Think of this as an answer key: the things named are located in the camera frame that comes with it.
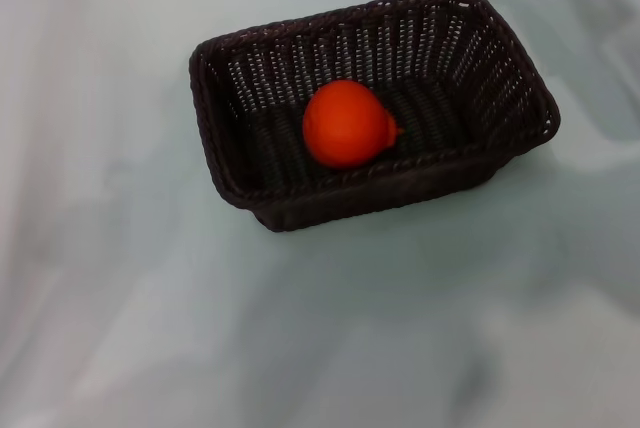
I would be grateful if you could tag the orange toy tangerine with stem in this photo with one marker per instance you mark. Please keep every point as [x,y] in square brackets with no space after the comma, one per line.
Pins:
[342,125]

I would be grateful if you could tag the dark brown woven basket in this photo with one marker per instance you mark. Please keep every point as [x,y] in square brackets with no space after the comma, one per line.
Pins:
[450,78]

